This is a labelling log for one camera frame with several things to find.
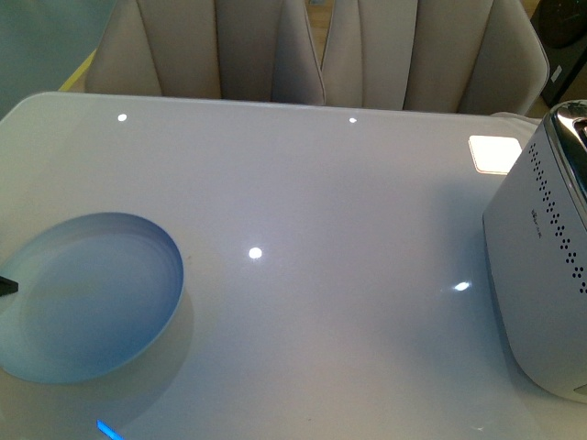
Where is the white chrome two-slot toaster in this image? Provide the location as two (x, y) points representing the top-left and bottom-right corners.
(482, 100), (586, 402)

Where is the beige chair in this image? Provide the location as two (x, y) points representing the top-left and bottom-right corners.
(85, 1), (326, 105)
(322, 1), (548, 115)

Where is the black cabinet in background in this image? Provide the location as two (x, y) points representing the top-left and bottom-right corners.
(531, 0), (586, 106)

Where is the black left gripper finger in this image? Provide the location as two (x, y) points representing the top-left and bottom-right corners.
(0, 276), (18, 297)

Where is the light blue round plate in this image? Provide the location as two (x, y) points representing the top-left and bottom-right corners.
(1, 213), (183, 384)

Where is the beige chair on right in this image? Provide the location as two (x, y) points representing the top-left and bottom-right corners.
(322, 1), (548, 115)

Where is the beige chair on left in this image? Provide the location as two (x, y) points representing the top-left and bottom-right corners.
(85, 1), (326, 105)

